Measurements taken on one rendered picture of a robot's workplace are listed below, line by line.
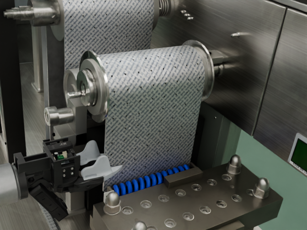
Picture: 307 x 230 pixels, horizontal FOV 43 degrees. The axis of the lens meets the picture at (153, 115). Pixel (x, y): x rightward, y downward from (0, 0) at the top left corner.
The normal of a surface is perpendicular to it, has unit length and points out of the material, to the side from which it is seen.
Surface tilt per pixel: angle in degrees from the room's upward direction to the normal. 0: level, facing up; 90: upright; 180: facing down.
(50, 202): 89
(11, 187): 61
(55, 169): 90
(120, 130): 90
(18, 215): 0
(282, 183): 0
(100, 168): 90
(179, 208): 0
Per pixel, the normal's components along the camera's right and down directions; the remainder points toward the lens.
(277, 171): 0.10, -0.87
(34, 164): 0.51, 0.47
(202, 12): -0.86, 0.18
